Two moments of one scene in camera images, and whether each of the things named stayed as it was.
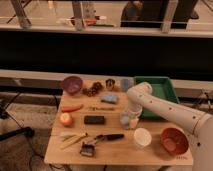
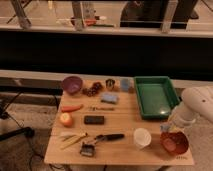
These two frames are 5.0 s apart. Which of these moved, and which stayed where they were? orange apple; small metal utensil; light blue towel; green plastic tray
Moved: light blue towel
Stayed: small metal utensil; green plastic tray; orange apple
